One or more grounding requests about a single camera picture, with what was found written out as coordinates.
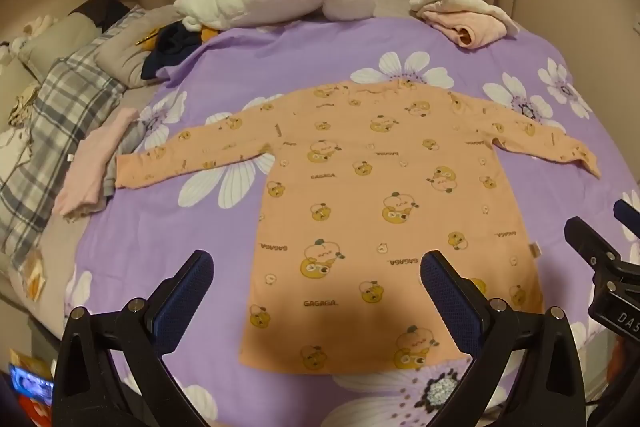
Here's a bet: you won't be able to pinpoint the white printed cloth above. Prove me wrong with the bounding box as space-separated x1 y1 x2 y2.
0 82 41 188

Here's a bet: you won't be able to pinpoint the grey folded garment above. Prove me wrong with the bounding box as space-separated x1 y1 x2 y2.
102 119 151 200

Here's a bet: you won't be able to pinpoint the orange cartoon print shirt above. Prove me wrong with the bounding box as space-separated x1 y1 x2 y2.
114 79 603 377

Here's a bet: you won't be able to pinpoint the small plush toys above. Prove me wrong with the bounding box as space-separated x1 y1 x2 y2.
0 14 56 68

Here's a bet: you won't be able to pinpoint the purple floral blanket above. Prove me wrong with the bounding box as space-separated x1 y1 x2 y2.
62 14 640 427

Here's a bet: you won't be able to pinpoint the pink rolled garment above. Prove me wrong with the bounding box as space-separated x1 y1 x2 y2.
419 9 506 51

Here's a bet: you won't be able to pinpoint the orange packet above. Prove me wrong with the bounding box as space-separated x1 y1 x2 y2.
22 252 48 303

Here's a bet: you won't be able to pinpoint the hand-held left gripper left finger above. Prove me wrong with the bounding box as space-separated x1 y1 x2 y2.
52 249 216 427

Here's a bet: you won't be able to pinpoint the dark brown pillow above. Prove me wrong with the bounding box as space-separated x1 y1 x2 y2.
67 0 131 32

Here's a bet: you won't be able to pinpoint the pale pink folded garment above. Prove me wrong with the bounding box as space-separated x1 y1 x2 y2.
52 107 140 222

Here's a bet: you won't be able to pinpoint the beige pillow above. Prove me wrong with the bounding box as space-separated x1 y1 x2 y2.
17 0 108 70

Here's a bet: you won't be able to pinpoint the grey pillow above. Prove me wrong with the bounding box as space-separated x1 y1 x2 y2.
95 4 201 90

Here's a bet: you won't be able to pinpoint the grey plaid blanket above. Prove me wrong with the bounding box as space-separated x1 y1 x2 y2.
0 12 146 273

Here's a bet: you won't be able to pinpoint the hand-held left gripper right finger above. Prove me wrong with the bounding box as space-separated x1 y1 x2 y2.
420 250 587 427

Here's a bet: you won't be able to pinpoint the dark navy cloth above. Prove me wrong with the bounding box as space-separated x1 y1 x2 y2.
141 24 211 82

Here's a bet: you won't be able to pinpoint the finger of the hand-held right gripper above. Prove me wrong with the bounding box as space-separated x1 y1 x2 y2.
614 199 640 243
564 217 633 278

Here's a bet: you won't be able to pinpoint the colourful box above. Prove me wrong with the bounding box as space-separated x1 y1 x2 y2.
9 349 55 410

